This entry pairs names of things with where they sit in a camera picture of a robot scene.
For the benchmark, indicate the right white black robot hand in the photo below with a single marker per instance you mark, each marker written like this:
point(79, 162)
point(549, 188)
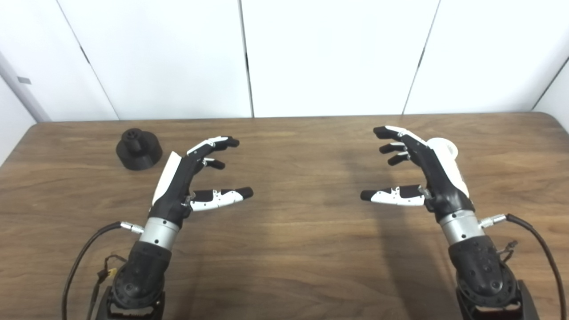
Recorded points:
point(444, 191)

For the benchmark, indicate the small gray wall tag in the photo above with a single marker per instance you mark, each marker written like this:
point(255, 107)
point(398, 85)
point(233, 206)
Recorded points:
point(24, 80)

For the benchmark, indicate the round black plastic part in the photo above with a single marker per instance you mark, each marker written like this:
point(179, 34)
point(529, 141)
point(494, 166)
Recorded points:
point(138, 153)

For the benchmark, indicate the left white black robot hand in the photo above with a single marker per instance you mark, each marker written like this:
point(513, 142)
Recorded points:
point(171, 198)

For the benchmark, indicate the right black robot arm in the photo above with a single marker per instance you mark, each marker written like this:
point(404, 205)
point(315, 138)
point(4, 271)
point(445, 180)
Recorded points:
point(482, 275)

